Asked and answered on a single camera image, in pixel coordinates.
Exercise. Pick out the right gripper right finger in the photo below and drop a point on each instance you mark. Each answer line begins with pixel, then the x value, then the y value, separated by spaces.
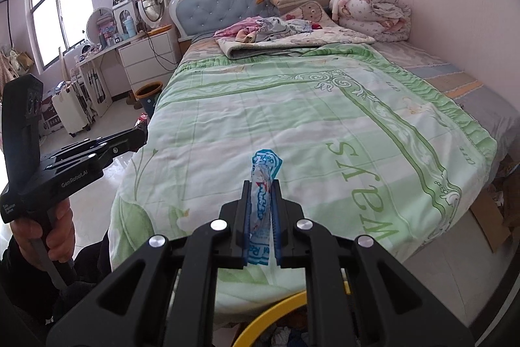
pixel 289 251

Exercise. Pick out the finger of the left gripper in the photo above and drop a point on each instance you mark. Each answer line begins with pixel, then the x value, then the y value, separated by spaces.
pixel 104 148

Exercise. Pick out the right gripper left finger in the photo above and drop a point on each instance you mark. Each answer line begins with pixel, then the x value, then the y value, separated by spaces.
pixel 234 250

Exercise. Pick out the blue white snack wrapper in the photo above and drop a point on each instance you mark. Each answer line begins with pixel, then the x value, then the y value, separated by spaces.
pixel 265 167

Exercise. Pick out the small red wrapper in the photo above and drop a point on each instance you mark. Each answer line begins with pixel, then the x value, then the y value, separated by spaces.
pixel 142 121

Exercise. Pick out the yellow rimmed trash bin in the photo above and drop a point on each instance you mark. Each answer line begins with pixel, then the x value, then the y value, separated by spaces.
pixel 255 328

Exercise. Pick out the person's left hand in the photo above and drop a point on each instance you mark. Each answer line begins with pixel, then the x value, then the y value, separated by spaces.
pixel 60 241

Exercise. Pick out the white suitcase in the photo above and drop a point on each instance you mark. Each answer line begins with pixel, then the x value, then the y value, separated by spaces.
pixel 72 110

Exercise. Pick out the white desk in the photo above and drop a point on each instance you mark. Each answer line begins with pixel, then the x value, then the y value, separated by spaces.
pixel 90 70

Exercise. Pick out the white drawer nightstand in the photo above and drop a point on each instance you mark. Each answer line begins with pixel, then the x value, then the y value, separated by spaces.
pixel 151 59

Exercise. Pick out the blue water bottle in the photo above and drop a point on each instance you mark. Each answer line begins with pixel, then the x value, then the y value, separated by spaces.
pixel 129 27

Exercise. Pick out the round vanity mirror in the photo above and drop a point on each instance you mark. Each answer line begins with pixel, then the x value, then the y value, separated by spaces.
pixel 101 19

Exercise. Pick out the green patterned bed quilt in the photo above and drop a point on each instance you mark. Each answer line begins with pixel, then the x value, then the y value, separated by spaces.
pixel 366 148

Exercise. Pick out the round electric heater fan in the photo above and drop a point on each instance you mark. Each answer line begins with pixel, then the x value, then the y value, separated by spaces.
pixel 151 12

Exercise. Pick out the blue tufted bed headboard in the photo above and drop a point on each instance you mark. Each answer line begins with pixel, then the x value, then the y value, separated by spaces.
pixel 193 17

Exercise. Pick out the pile of colourful clothes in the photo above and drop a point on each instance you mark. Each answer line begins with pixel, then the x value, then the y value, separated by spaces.
pixel 258 29

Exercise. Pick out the brown cardboard box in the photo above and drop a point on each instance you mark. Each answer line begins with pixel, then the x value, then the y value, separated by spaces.
pixel 496 209

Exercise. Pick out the beige cartoon blanket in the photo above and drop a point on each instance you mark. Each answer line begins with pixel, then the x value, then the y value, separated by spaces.
pixel 235 50

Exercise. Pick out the cartoon print pillow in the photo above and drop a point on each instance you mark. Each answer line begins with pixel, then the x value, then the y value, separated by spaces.
pixel 312 12

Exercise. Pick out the grey striped bed sheet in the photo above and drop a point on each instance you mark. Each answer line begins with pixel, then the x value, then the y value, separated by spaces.
pixel 491 110

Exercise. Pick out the folded pink floral comforter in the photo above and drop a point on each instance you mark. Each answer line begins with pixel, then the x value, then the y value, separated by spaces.
pixel 383 20

